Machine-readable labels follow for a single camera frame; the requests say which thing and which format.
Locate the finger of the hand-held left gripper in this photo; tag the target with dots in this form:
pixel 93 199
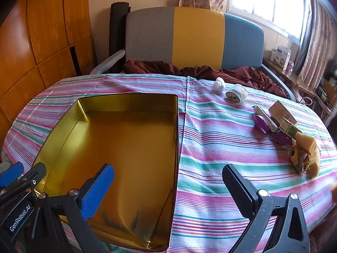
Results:
pixel 31 176
pixel 10 174

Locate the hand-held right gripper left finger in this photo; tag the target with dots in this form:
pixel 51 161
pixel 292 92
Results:
pixel 98 189

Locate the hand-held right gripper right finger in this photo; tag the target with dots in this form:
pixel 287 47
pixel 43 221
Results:
pixel 237 187

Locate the gold tin box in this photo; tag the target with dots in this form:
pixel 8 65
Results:
pixel 118 142

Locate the cream cloth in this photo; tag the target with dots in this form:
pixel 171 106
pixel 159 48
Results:
pixel 312 150

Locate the beige grey sock roll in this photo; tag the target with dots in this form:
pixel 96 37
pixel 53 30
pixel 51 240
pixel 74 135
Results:
pixel 237 92

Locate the white sock roll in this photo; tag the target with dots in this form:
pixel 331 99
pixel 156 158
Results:
pixel 219 84

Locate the striped bedsheet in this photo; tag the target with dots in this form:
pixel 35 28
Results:
pixel 223 142

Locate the purple packet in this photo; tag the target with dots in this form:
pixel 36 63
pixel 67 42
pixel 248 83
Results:
pixel 260 123
pixel 281 138

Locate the purple wrapper packets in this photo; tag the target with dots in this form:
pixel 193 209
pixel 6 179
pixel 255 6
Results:
pixel 266 118

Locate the brown cardboard box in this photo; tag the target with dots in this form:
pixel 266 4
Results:
pixel 283 112

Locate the maroon duvet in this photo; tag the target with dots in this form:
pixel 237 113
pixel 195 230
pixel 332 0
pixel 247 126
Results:
pixel 237 76

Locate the wooden desk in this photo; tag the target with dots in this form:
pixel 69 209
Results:
pixel 295 80

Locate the cluttered side shelf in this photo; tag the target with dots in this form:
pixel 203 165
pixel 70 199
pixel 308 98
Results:
pixel 326 92

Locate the pink plastic container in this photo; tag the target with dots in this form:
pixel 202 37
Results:
pixel 291 65

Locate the white appliance box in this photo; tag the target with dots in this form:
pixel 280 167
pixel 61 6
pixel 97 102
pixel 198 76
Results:
pixel 280 59

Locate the wooden wardrobe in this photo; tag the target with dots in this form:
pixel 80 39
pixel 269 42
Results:
pixel 39 31

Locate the grey yellow blue headboard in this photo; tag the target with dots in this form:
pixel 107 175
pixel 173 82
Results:
pixel 197 37

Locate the black rolled mat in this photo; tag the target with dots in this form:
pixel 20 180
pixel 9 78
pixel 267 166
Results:
pixel 118 31

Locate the window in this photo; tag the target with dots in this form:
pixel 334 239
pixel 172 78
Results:
pixel 266 2

